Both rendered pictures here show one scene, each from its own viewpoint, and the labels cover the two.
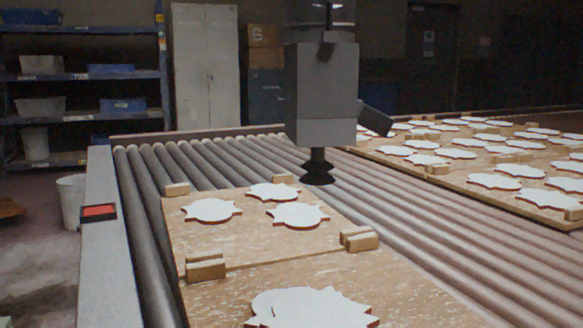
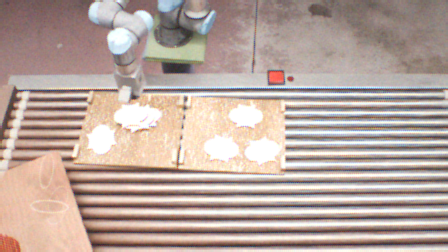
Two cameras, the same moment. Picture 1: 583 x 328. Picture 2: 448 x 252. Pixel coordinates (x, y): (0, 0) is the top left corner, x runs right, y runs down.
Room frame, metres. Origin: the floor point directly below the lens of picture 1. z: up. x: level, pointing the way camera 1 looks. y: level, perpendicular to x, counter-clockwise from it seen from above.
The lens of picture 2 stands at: (1.21, -0.81, 2.45)
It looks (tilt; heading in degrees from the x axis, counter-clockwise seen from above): 56 degrees down; 115
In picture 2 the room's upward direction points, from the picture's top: 1 degrees counter-clockwise
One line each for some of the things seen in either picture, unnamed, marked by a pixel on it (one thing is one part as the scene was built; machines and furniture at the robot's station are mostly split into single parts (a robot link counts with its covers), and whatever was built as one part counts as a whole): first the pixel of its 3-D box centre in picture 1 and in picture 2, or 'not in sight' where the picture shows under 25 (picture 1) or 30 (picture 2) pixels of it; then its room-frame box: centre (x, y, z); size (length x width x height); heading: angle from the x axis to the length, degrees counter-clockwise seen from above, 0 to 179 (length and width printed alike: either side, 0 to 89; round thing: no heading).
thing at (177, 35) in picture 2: not in sight; (172, 26); (0.32, 0.50, 0.96); 0.15 x 0.15 x 0.10
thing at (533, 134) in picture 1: (555, 137); not in sight; (1.71, -1.10, 0.94); 0.41 x 0.35 x 0.04; 26
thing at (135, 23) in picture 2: not in sight; (133, 26); (0.45, 0.07, 1.38); 0.11 x 0.11 x 0.08; 89
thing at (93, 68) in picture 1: (110, 68); not in sight; (4.98, 2.13, 1.14); 0.50 x 0.38 x 0.11; 118
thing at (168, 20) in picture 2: not in sight; (172, 8); (0.34, 0.50, 1.07); 0.13 x 0.12 x 0.14; 179
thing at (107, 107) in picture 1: (124, 104); not in sight; (5.06, 2.04, 0.72); 0.50 x 0.38 x 0.16; 102
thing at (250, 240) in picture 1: (253, 219); (234, 134); (0.83, 0.08, 0.93); 0.41 x 0.35 x 0.02; 21
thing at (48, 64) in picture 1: (43, 65); not in sight; (4.79, 2.82, 1.20); 0.36 x 0.28 x 0.22; 97
